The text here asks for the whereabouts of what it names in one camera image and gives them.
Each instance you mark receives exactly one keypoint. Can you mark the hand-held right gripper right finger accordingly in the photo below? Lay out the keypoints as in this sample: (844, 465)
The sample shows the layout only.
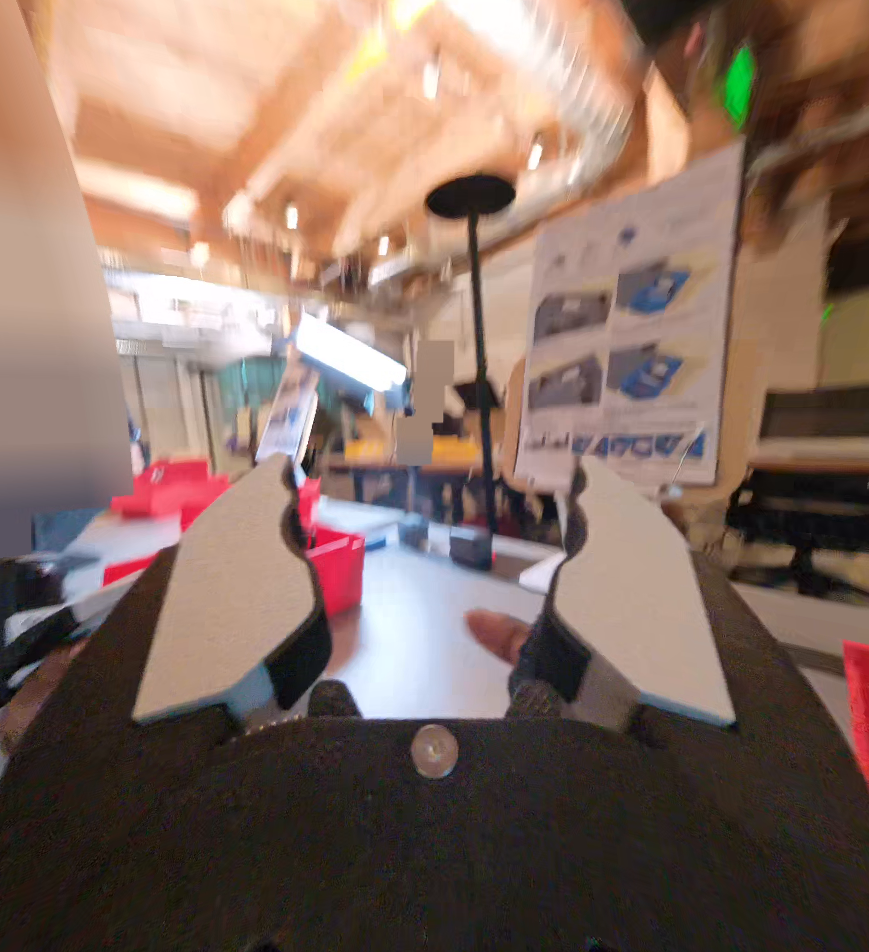
(628, 595)

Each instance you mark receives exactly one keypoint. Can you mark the black monitor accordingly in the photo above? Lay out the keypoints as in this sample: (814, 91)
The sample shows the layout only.
(829, 409)

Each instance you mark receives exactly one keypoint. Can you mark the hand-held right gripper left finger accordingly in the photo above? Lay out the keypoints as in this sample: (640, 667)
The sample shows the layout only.
(226, 595)

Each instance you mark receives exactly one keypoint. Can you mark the person's left hand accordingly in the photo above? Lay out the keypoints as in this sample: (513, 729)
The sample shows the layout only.
(40, 692)

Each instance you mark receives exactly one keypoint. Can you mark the person's right hand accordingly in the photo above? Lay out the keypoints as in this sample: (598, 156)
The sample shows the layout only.
(498, 636)

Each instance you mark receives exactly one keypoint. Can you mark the green exit sign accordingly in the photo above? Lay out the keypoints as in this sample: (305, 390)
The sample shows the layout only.
(739, 85)

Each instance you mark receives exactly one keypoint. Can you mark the bright light panel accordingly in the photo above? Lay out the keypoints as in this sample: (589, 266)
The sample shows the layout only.
(345, 349)

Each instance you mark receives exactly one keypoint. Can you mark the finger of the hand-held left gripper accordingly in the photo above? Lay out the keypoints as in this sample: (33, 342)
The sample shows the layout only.
(55, 617)

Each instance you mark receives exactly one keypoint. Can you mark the row of yellow bins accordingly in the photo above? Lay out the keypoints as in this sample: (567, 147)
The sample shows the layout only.
(405, 448)

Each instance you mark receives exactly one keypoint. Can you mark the black office chair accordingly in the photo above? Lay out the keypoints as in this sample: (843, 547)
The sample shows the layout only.
(814, 506)

